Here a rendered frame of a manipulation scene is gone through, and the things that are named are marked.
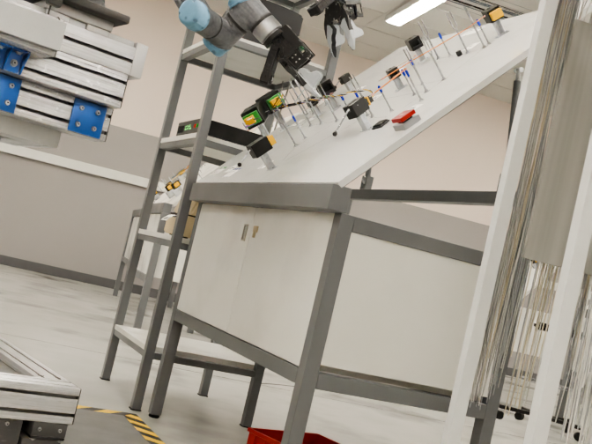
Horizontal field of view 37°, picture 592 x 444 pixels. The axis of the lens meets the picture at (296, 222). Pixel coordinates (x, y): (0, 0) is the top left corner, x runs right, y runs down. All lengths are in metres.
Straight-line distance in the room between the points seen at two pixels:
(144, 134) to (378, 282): 7.89
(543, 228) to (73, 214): 8.19
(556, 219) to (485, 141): 9.16
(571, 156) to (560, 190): 0.08
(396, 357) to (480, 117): 9.02
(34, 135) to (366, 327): 0.99
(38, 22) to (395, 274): 1.06
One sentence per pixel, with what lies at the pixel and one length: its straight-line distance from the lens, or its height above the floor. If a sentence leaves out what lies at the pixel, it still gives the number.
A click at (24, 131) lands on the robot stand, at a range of 2.40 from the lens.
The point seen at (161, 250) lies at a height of 0.57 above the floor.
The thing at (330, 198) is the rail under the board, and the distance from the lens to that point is 2.18.
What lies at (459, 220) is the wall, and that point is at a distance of 11.03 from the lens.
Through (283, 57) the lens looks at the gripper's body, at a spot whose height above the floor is 1.19.
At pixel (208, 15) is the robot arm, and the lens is 2.41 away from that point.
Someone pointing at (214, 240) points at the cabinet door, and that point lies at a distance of 3.03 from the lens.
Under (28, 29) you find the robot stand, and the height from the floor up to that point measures 1.03.
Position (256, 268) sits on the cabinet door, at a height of 0.62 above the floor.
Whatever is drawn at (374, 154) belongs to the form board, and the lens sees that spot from 2.26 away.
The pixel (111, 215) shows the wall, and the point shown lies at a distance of 9.95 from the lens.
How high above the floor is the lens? 0.63
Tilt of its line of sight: 3 degrees up
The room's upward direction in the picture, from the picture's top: 13 degrees clockwise
